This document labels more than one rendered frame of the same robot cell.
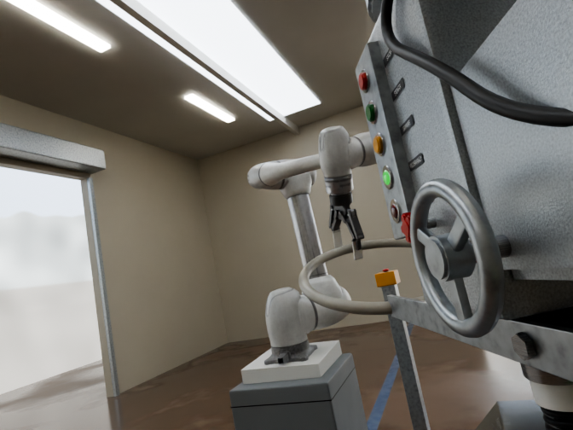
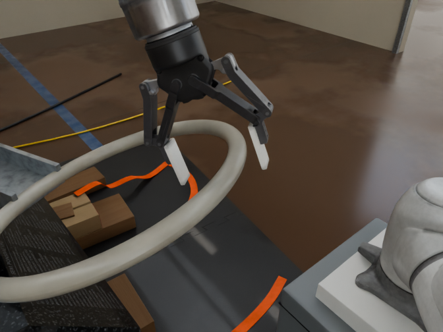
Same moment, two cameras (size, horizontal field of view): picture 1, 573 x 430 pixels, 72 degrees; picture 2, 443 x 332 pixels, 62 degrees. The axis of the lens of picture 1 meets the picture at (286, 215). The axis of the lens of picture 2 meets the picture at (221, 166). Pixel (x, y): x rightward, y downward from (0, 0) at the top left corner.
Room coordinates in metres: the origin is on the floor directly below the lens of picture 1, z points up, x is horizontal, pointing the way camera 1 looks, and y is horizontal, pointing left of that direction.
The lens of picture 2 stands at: (1.59, -0.57, 1.56)
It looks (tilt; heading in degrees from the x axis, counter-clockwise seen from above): 36 degrees down; 121
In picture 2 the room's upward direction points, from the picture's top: straight up
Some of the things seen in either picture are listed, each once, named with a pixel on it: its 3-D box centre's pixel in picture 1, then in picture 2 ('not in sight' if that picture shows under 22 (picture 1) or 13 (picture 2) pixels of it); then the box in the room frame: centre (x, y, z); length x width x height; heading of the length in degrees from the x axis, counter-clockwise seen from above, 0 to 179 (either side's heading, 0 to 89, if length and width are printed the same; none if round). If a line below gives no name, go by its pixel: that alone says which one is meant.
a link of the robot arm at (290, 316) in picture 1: (286, 314); (434, 234); (1.69, 0.08, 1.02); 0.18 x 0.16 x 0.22; 119
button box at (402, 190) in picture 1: (389, 142); not in sight; (0.57, -0.17, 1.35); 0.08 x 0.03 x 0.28; 4
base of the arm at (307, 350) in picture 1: (289, 350); (405, 271); (1.67, 0.09, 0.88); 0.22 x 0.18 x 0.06; 162
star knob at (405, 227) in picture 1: (421, 225); not in sight; (0.50, -0.16, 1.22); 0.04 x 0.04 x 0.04; 4
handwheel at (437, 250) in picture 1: (483, 249); not in sight; (0.38, -0.18, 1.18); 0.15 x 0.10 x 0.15; 4
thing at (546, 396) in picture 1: (564, 385); not in sight; (0.51, -0.29, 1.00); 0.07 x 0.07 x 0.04
